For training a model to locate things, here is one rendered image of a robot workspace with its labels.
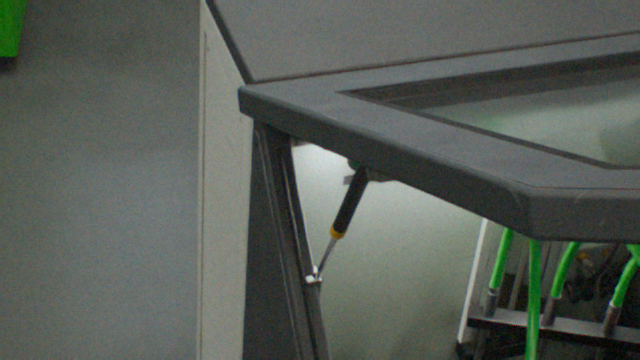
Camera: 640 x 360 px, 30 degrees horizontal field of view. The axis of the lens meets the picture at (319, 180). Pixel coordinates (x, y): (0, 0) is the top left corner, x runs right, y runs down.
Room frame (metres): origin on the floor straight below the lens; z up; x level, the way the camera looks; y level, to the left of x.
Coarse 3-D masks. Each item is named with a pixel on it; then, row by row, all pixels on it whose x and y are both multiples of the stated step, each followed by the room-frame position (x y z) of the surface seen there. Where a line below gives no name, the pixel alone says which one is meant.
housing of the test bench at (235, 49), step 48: (240, 0) 1.46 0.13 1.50; (288, 0) 1.47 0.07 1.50; (336, 0) 1.48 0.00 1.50; (384, 0) 1.50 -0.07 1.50; (432, 0) 1.51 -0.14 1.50; (480, 0) 1.52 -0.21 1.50; (528, 0) 1.53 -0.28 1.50; (576, 0) 1.55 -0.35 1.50; (624, 0) 1.56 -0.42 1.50; (240, 48) 1.34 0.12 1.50; (288, 48) 1.35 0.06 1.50; (336, 48) 1.36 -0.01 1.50; (384, 48) 1.37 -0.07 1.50; (432, 48) 1.38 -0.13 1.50; (480, 48) 1.40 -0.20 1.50; (240, 144) 1.31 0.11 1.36; (240, 192) 1.31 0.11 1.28; (240, 240) 1.29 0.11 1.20; (240, 288) 1.28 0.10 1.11; (240, 336) 1.28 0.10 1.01
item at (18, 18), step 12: (0, 0) 3.27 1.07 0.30; (12, 0) 3.30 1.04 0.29; (24, 0) 3.55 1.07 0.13; (0, 12) 3.27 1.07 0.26; (12, 12) 3.28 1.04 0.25; (24, 12) 3.52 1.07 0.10; (0, 24) 3.26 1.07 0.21; (12, 24) 3.27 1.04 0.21; (0, 36) 3.26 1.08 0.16; (12, 36) 3.27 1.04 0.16; (0, 48) 3.27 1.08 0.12; (12, 48) 3.27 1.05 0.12; (0, 60) 3.31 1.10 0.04
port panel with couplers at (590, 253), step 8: (584, 248) 1.43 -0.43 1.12; (592, 248) 1.44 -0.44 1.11; (600, 248) 1.45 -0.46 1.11; (608, 248) 1.45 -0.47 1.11; (624, 248) 1.46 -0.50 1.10; (576, 256) 1.43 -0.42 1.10; (584, 256) 1.43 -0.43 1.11; (592, 256) 1.44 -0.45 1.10; (600, 256) 1.45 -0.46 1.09; (616, 256) 1.45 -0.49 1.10; (576, 264) 1.43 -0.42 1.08; (584, 264) 1.41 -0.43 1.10; (592, 264) 1.41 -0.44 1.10; (600, 264) 1.45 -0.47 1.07; (608, 264) 1.43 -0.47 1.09; (616, 264) 1.42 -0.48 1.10; (568, 272) 1.43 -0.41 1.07; (576, 272) 1.44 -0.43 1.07; (584, 272) 1.44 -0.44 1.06
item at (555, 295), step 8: (568, 248) 1.27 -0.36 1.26; (576, 248) 1.26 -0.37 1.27; (632, 248) 1.16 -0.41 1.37; (568, 256) 1.27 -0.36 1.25; (560, 264) 1.28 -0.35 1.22; (568, 264) 1.27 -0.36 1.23; (560, 272) 1.28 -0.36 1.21; (560, 280) 1.28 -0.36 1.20; (560, 288) 1.28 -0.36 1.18; (552, 296) 1.28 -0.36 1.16; (560, 296) 1.28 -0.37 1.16; (552, 304) 1.27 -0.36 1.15; (544, 312) 1.28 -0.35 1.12; (552, 312) 1.27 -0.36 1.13; (544, 320) 1.28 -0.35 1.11; (552, 320) 1.28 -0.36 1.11
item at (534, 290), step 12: (504, 240) 1.28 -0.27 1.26; (528, 240) 1.11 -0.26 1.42; (504, 252) 1.28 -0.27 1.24; (540, 252) 1.09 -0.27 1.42; (504, 264) 1.28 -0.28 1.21; (540, 264) 1.07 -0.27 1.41; (492, 276) 1.29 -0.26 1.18; (540, 276) 1.06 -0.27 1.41; (492, 288) 1.28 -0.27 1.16; (528, 288) 1.04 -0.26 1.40; (540, 288) 1.04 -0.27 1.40; (528, 300) 1.03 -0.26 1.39; (528, 312) 1.01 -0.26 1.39; (528, 324) 1.00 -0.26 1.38; (528, 336) 0.99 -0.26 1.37; (528, 348) 0.98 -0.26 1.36
